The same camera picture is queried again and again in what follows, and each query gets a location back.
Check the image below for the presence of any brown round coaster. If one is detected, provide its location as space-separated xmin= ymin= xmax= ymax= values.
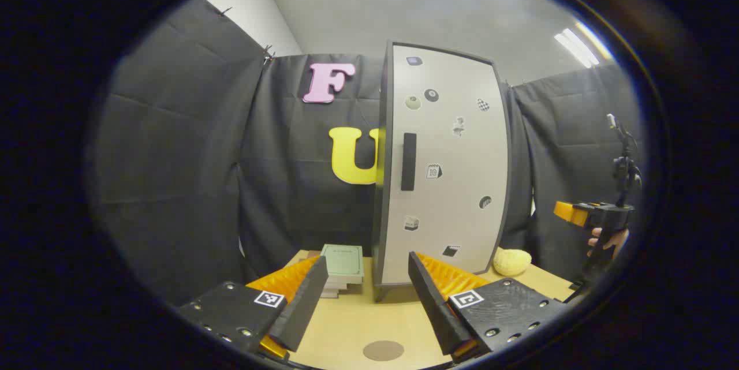
xmin=363 ymin=340 xmax=405 ymax=362

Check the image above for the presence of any green book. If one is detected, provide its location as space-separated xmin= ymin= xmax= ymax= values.
xmin=319 ymin=244 xmax=365 ymax=285

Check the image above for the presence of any black door handle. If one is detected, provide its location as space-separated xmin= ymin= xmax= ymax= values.
xmin=401 ymin=133 xmax=417 ymax=192

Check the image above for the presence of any yellow foam bun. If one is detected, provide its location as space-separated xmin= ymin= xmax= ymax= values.
xmin=492 ymin=248 xmax=532 ymax=277

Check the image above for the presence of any grey cabinet door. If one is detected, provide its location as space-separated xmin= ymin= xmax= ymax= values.
xmin=381 ymin=42 xmax=512 ymax=287

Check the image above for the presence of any black backdrop cloth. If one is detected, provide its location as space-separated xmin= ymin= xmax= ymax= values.
xmin=92 ymin=0 xmax=647 ymax=307

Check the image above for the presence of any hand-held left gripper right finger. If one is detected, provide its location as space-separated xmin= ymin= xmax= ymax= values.
xmin=408 ymin=251 xmax=573 ymax=364

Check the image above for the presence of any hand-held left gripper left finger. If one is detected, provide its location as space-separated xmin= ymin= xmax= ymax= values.
xmin=176 ymin=255 xmax=330 ymax=359

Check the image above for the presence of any ceiling light panel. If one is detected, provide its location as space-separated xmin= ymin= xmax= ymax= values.
xmin=554 ymin=23 xmax=614 ymax=69

